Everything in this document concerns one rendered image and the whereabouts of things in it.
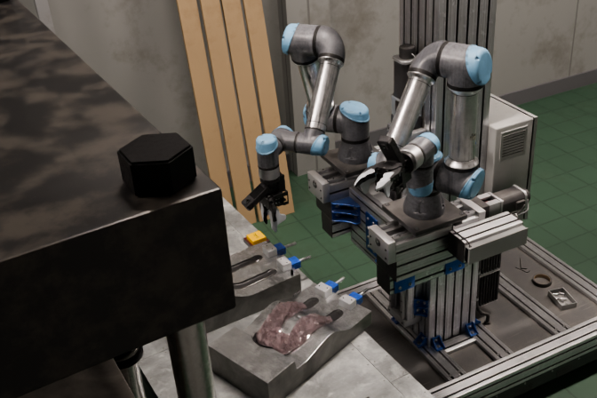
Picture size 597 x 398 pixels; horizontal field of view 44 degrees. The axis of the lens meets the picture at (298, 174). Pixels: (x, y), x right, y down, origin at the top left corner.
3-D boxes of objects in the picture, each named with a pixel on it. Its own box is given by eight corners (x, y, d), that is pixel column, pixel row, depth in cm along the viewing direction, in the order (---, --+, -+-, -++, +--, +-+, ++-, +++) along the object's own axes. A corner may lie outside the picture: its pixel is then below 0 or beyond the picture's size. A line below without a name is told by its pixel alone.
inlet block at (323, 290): (338, 281, 272) (338, 268, 269) (349, 286, 269) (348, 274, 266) (314, 298, 263) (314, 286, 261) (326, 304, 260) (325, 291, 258)
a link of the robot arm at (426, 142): (441, 157, 231) (442, 132, 227) (424, 172, 224) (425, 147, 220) (419, 152, 235) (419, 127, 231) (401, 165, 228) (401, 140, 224)
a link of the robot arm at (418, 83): (414, 29, 242) (360, 169, 237) (444, 35, 236) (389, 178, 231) (426, 44, 251) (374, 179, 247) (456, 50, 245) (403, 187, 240)
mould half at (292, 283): (267, 259, 291) (264, 230, 284) (301, 293, 271) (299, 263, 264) (146, 306, 270) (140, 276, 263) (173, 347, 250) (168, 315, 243)
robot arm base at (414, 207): (429, 195, 280) (429, 171, 276) (453, 212, 268) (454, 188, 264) (394, 205, 275) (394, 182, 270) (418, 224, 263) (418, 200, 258)
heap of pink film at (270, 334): (298, 301, 258) (297, 282, 254) (338, 322, 247) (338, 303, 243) (245, 341, 241) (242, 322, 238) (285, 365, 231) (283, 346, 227)
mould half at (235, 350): (314, 294, 270) (313, 269, 265) (371, 323, 254) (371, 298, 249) (211, 371, 238) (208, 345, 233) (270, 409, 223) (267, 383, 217)
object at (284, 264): (307, 258, 279) (306, 247, 276) (314, 265, 275) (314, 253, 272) (277, 271, 273) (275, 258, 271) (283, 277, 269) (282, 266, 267)
